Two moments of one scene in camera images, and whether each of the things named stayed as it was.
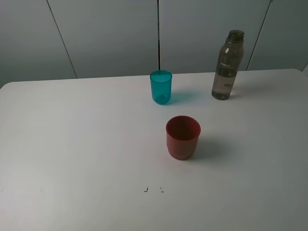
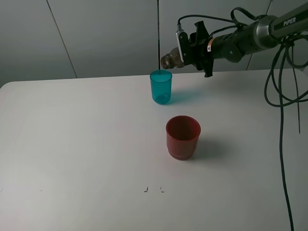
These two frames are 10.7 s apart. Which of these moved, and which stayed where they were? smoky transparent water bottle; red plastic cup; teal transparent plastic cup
Moved: smoky transparent water bottle
Stayed: red plastic cup; teal transparent plastic cup
